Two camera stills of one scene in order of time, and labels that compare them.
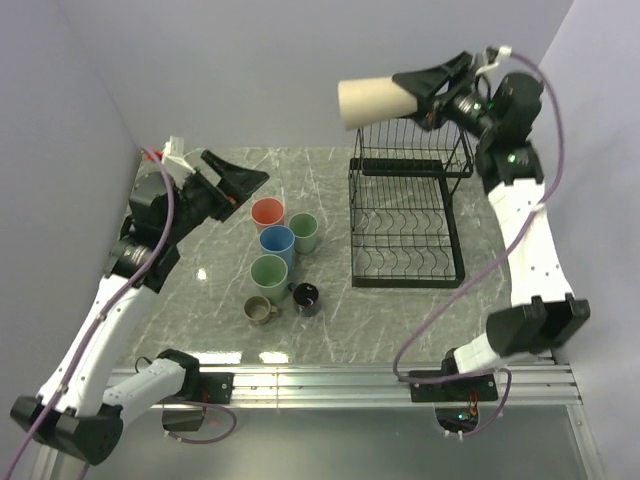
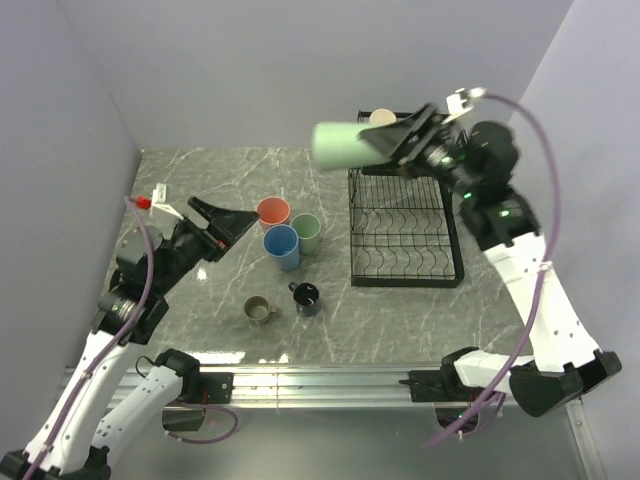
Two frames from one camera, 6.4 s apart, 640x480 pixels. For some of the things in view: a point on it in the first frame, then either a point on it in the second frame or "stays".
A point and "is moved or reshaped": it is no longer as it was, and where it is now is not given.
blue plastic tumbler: [278, 240] stays
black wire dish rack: [405, 230] stays
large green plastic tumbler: [269, 272] → [337, 146]
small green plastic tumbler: [304, 227] stays
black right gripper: [425, 82] → [395, 138]
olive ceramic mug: [258, 310] stays
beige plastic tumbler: [368, 101] is moved or reshaped
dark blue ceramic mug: [305, 298] stays
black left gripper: [234, 187] → [224, 229]
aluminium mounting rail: [535, 387] stays
